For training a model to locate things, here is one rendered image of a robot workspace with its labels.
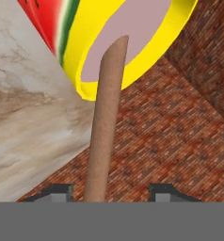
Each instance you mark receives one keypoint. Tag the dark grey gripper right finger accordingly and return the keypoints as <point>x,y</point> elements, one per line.
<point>163,191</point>

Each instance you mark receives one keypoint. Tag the red watermelon slice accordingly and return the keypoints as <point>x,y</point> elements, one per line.
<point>51,22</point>

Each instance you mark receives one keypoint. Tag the brown straw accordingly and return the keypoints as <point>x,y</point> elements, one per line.
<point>106,125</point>

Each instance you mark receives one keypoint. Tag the yellow smoothie cup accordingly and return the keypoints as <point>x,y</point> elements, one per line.
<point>154,50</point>

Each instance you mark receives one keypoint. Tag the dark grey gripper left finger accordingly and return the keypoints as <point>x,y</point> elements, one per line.
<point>59,192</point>

